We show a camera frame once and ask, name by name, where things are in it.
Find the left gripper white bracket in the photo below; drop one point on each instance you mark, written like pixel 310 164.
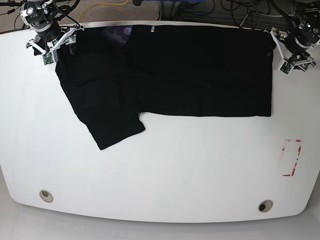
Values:
pixel 293 46

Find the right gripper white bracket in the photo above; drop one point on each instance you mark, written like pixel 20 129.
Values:
pixel 53 37

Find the black T-shirt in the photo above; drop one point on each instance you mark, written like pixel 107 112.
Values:
pixel 198 71

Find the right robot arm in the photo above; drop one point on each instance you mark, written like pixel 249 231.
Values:
pixel 43 16

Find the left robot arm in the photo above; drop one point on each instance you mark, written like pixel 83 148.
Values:
pixel 306 13

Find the red tape rectangle marking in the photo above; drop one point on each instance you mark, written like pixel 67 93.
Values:
pixel 289 157

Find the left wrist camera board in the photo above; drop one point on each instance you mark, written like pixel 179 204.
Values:
pixel 285 67

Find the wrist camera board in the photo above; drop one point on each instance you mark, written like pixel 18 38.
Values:
pixel 50 58
pixel 285 67

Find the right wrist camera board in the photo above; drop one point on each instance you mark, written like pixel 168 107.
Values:
pixel 50 58

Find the left table cable grommet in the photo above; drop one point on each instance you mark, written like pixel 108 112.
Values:
pixel 46 196

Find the table cable grommet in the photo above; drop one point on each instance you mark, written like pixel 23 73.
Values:
pixel 46 196
pixel 265 206

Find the right table cable grommet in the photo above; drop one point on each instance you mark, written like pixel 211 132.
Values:
pixel 265 206

